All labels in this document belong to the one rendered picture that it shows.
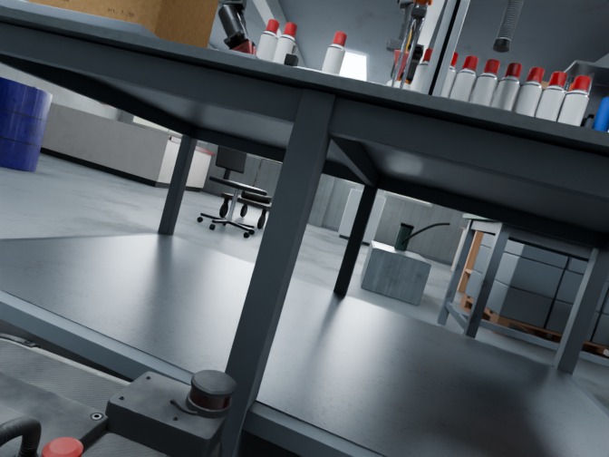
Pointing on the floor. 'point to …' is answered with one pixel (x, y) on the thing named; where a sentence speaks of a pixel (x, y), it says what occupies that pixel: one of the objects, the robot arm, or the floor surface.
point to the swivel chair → (229, 160)
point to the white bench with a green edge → (496, 274)
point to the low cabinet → (119, 148)
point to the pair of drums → (22, 124)
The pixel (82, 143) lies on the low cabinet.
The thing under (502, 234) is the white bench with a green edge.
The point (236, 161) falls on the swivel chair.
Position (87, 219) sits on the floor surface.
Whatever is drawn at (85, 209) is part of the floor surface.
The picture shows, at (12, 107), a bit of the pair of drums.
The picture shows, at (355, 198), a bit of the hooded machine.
